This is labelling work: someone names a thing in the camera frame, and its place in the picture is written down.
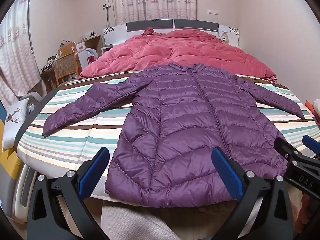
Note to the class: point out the small white fridge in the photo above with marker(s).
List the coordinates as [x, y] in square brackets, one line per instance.
[81, 51]

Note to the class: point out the grey chair frame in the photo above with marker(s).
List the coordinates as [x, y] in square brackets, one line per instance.
[31, 97]

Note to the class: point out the dark bed frame edge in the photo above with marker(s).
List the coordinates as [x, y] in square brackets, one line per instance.
[30, 115]

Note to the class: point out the red patterned cloth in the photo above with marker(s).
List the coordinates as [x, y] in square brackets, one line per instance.
[310, 212]

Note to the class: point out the purple down jacket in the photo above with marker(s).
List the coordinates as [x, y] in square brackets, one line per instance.
[182, 120]

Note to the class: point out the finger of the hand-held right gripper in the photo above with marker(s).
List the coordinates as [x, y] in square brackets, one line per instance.
[285, 148]
[311, 145]

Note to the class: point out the white and grey headboard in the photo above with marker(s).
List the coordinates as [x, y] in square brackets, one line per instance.
[150, 25]

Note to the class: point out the white plastic bag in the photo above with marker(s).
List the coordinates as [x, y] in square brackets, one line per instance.
[92, 56]

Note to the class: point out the patterned window curtain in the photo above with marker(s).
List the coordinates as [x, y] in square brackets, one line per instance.
[155, 0]

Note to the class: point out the white wall control panel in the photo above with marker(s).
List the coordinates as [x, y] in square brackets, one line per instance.
[106, 5]

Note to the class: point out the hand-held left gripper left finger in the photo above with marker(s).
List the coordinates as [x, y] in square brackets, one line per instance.
[94, 168]

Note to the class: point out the red quilted comforter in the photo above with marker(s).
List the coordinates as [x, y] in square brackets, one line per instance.
[155, 52]

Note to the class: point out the patterned side curtain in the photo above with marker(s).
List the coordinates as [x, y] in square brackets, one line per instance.
[17, 60]

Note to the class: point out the wooden nightstand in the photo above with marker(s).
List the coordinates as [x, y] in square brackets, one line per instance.
[93, 41]

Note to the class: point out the wooden cane chair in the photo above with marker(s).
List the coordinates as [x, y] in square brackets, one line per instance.
[65, 65]

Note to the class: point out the wooden desk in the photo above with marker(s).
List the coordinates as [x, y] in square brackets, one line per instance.
[47, 68]

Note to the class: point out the bed with striped sheet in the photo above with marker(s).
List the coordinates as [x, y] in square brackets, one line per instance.
[72, 140]

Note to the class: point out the person's grey trouser leg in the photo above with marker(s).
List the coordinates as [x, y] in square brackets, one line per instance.
[155, 222]

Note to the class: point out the deer print pillow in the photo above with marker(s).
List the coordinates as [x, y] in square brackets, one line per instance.
[15, 120]

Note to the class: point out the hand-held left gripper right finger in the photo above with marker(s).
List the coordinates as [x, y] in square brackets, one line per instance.
[226, 172]

